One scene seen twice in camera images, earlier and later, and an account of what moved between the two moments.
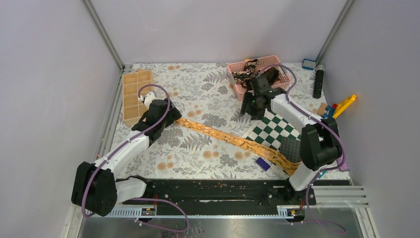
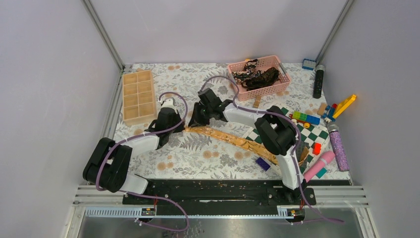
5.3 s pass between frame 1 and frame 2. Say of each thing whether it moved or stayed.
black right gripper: moved
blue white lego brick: stayed
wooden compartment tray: stayed
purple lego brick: stayed
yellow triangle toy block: stayed
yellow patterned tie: moved
